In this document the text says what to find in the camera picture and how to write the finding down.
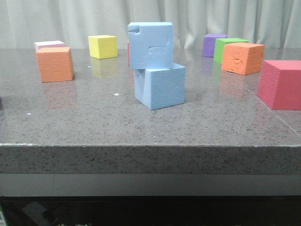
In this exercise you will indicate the orange foam cube right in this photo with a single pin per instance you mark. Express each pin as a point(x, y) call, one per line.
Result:
point(243, 58)

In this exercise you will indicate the grey curtain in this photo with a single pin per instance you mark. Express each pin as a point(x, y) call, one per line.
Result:
point(275, 23)

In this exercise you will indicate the orange foam cube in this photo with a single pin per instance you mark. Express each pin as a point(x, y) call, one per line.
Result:
point(243, 58)
point(55, 64)

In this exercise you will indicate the large red foam cube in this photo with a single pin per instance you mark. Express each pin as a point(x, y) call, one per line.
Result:
point(280, 84)

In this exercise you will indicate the yellow foam cube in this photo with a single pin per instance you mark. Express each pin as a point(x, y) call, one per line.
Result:
point(103, 46)

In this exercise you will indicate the light blue foam cube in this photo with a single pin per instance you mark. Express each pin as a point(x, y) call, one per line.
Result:
point(160, 88)

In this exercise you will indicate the red foam cube back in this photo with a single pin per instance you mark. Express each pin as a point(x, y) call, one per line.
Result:
point(128, 53)

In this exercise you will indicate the orange foam cube left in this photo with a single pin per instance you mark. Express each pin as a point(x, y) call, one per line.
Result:
point(55, 64)

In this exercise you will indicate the blue dented foam cube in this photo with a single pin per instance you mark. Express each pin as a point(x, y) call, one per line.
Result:
point(151, 45)

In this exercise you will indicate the purple foam cube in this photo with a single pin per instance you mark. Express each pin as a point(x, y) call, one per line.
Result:
point(209, 44)

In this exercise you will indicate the green foam cube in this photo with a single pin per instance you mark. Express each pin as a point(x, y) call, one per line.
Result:
point(220, 45)

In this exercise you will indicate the pink foam cube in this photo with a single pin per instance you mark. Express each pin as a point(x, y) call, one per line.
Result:
point(47, 44)

